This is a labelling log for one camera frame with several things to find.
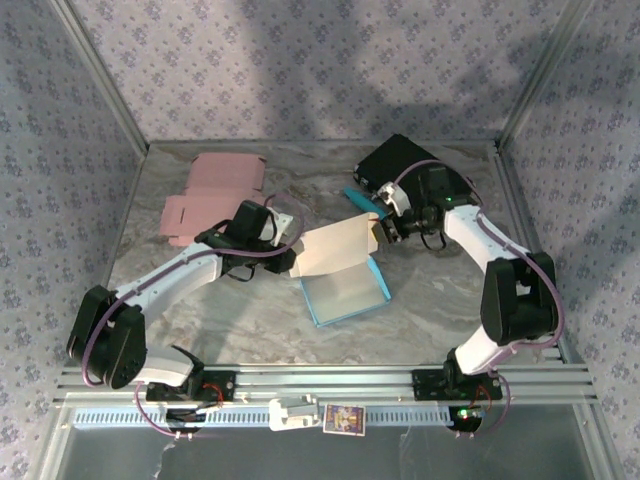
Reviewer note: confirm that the blue paper box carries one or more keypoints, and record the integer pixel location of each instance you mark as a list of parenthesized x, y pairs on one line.
[(345, 295)]

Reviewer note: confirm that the pink paper box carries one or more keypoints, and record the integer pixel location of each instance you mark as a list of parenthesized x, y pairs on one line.
[(220, 175)]

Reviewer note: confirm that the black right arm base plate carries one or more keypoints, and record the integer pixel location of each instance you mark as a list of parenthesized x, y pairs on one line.
[(425, 385)]

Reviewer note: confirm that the aluminium corner post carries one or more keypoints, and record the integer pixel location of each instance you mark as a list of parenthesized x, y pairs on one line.
[(540, 75), (100, 75)]

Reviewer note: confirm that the black flat case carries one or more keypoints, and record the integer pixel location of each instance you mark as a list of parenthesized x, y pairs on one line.
[(390, 155)]

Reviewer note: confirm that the aluminium mounting rail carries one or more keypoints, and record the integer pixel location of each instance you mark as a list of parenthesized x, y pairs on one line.
[(325, 382)]

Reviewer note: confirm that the printed picture card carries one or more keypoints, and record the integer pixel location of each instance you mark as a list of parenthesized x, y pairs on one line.
[(344, 419)]

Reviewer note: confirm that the white plastic bracket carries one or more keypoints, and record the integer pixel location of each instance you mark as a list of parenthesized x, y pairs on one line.
[(290, 415)]

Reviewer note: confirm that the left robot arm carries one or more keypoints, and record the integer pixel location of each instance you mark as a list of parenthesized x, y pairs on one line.
[(170, 280)]

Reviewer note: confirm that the teal marker pen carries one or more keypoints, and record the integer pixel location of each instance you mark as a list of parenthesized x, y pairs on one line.
[(357, 197)]

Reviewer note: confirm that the black round controller board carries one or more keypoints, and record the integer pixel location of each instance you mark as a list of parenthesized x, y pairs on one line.
[(467, 416)]

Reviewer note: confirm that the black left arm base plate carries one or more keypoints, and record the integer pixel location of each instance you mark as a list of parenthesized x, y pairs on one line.
[(220, 387)]

